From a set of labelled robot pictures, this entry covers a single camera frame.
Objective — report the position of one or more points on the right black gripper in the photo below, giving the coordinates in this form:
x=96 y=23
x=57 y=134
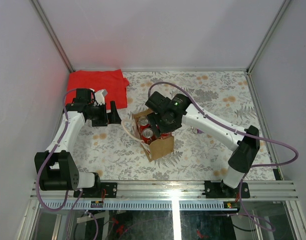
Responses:
x=153 y=118

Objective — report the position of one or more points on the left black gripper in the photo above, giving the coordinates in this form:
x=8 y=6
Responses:
x=113 y=117

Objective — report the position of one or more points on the red cola can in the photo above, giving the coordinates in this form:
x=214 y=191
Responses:
x=142 y=123
x=147 y=135
x=165 y=135

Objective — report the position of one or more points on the red cola can front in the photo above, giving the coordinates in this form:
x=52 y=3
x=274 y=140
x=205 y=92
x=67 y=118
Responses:
x=147 y=135

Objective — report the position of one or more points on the watermelon canvas tote bag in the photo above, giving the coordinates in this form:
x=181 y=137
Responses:
x=157 y=148

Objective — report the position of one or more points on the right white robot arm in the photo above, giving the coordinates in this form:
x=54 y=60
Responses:
x=241 y=141

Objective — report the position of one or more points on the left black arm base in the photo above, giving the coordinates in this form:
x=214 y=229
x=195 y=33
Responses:
x=103 y=191

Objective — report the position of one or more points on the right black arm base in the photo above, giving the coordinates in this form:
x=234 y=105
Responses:
x=218 y=190

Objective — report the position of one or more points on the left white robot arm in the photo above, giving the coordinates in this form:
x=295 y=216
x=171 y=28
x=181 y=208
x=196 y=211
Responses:
x=55 y=167

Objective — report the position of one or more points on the floral patterned table mat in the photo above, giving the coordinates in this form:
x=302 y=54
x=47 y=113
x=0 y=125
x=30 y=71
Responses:
x=114 y=155

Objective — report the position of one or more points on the red folded cloth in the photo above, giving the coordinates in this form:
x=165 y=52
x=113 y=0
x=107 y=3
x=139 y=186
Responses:
x=112 y=81

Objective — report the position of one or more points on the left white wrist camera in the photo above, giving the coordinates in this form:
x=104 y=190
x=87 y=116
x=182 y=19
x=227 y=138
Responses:
x=98 y=97

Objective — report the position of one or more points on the aluminium front rail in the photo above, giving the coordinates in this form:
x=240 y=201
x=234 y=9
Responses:
x=256 y=190

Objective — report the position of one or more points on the white slotted cable duct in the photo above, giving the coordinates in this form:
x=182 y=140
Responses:
x=156 y=205

